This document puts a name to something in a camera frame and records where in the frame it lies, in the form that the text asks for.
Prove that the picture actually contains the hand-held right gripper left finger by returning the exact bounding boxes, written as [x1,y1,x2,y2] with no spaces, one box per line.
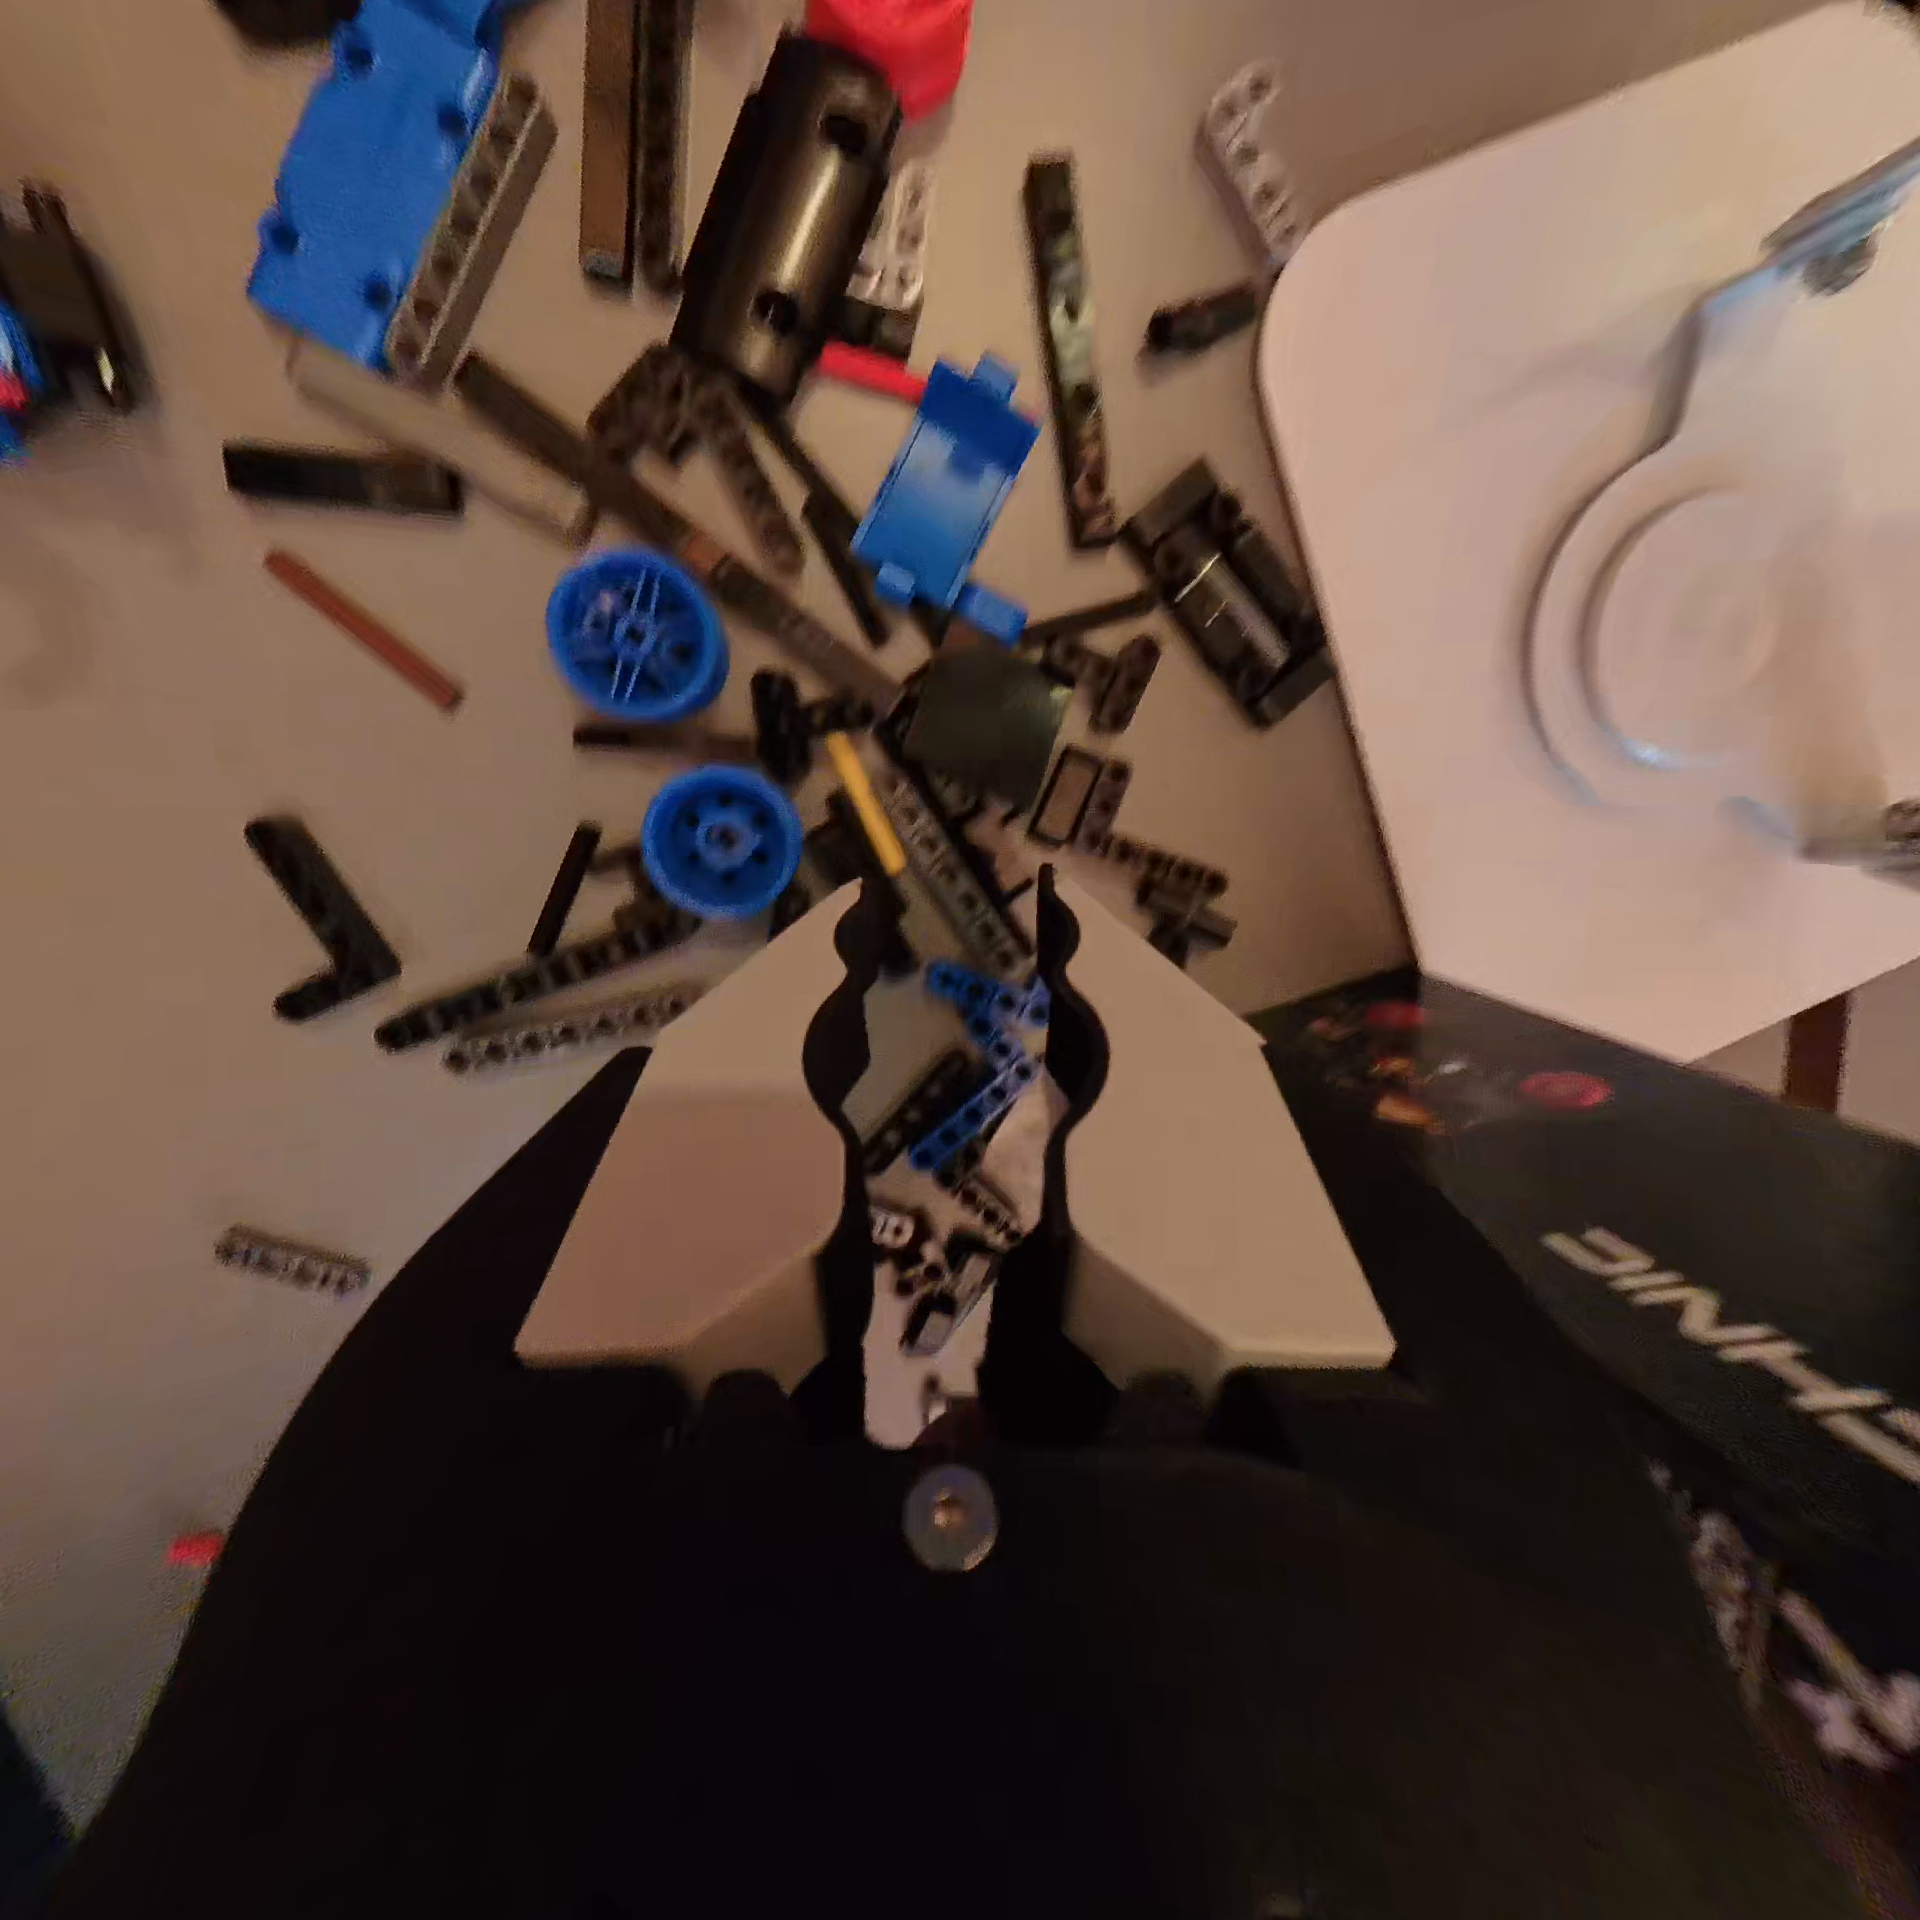
[511,877,892,1451]

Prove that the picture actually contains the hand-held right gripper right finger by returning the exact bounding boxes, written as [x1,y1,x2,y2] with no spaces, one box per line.
[972,865,1399,1451]

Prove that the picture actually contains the partly built toy chassis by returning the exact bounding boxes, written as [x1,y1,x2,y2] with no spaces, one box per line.
[0,187,142,459]

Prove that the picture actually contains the blue angled toy beam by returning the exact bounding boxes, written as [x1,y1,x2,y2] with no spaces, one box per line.
[906,1035,1037,1170]
[927,959,1051,1030]

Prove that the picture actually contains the printed toy truck box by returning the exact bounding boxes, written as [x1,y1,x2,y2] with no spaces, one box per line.
[1250,968,1920,1920]

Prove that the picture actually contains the short dark grey toy beam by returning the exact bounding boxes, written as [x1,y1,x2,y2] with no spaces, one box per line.
[215,1222,369,1301]

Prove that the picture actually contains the yellow toy axle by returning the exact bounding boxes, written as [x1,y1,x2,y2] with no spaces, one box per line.
[822,730,906,876]

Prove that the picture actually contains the black square toy panel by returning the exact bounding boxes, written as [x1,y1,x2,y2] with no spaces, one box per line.
[884,648,1074,804]

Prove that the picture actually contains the blue spoked toy wheel rim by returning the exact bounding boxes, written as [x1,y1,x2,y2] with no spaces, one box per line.
[543,547,732,710]

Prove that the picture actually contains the brown toy axle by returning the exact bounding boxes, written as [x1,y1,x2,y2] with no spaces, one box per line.
[263,547,462,710]

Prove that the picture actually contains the blue toy fender piece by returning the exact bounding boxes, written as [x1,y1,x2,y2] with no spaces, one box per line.
[852,356,1040,639]

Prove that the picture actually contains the pile of black toy beams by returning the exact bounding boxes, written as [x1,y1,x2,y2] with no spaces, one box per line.
[225,0,1335,1307]

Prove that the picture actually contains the light grey toy beam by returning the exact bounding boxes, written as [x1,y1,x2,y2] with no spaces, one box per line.
[854,173,930,323]

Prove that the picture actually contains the black toy cylinder piece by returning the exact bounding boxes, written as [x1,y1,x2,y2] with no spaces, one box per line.
[676,28,900,399]

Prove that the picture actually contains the grey angled toy beam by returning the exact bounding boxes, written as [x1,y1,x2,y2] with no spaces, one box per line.
[1199,62,1307,263]

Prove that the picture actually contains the blue curved toy panel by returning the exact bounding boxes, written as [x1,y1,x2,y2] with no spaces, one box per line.
[249,0,504,368]

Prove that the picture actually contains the red toy wheel rim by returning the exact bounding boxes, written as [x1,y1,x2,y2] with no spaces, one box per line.
[802,0,970,115]

